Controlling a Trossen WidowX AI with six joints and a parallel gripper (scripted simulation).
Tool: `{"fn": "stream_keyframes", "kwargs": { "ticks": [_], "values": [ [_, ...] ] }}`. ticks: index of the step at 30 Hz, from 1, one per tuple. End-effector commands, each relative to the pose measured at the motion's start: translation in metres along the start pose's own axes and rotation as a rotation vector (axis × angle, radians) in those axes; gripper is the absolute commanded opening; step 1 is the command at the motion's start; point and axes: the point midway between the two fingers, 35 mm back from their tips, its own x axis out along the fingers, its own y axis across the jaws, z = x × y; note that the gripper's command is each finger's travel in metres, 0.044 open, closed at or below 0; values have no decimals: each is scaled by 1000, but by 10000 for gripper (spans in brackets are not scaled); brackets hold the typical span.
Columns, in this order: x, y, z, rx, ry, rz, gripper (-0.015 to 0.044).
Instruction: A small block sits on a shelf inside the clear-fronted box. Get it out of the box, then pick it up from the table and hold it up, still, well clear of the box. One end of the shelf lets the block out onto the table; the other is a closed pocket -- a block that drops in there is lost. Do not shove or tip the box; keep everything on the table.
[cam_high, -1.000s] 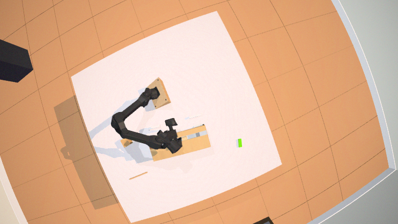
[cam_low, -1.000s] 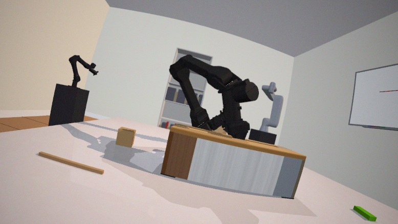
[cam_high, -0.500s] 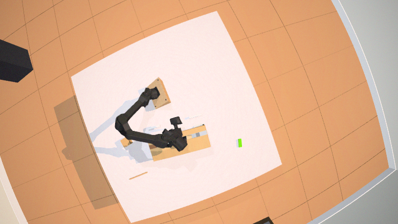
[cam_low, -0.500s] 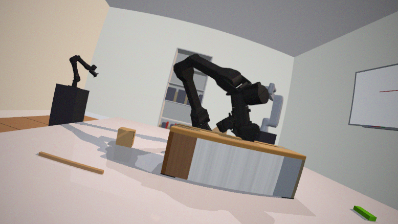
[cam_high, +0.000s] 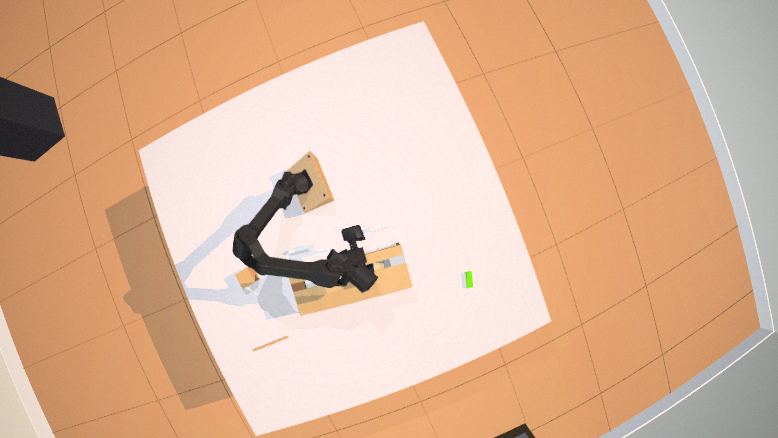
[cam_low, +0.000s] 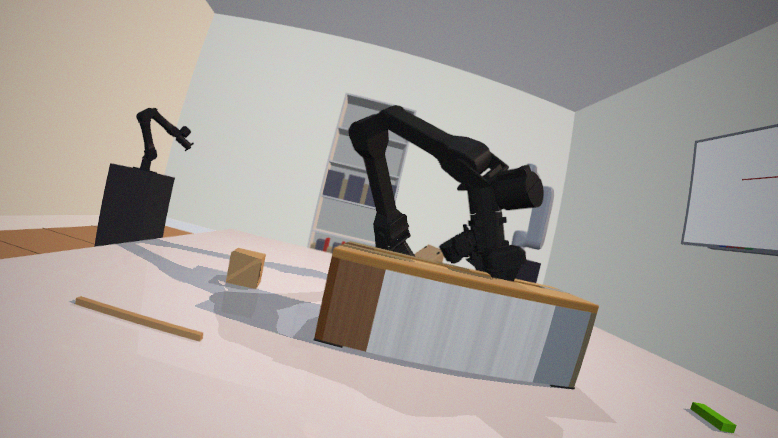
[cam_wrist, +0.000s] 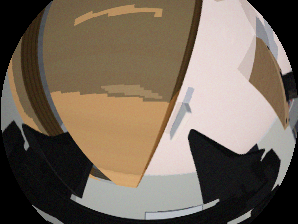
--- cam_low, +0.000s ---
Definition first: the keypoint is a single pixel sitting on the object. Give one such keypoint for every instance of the green rectangular bar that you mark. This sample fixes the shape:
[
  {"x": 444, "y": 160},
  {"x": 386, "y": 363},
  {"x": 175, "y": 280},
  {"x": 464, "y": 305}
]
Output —
[{"x": 714, "y": 418}]

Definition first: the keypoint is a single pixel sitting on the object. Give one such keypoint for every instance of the brown wooden stick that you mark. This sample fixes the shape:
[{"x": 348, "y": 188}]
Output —
[{"x": 139, "y": 319}]

